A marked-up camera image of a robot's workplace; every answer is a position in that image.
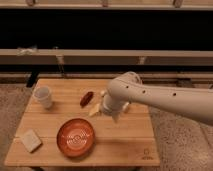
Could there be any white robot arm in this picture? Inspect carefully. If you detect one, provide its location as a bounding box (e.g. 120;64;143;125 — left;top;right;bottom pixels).
100;72;213;125

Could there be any white ceramic cup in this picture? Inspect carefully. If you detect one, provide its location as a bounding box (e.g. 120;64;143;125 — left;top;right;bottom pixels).
33;86;53;109

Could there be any dark red oblong object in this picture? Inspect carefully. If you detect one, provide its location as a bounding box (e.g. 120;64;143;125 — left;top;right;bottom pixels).
80;91;94;107

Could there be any wooden table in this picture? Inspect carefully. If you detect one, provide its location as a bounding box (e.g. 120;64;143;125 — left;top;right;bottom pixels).
5;79;160;167

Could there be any orange ribbed bowl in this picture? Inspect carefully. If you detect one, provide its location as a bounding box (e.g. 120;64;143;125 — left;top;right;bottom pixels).
56;118;95;158

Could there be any beige sponge block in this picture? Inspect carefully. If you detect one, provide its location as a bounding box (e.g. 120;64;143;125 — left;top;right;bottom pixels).
20;129;42;153

